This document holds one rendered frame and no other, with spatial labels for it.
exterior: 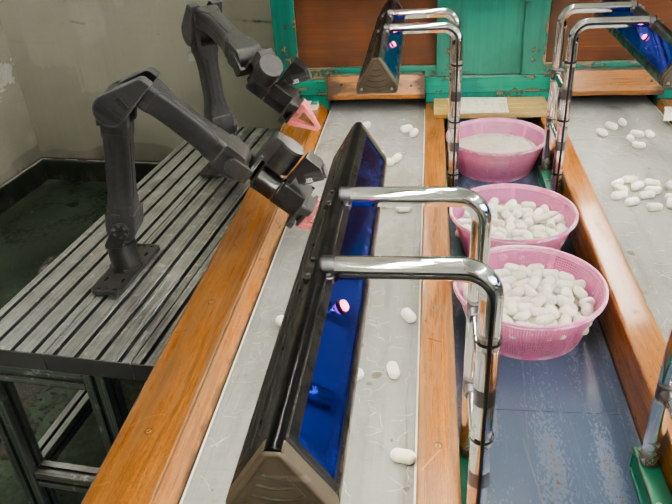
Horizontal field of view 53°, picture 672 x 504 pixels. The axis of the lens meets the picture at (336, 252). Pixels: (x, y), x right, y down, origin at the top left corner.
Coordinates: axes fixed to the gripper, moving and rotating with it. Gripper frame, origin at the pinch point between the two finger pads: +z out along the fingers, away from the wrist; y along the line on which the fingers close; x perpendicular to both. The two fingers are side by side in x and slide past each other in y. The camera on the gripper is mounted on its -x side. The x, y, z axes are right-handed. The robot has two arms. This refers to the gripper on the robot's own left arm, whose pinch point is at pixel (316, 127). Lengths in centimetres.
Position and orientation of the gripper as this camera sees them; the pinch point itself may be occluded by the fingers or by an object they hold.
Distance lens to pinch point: 171.6
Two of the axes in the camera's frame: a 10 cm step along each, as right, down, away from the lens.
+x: -5.9, 6.5, 4.7
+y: 1.3, -5.1, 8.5
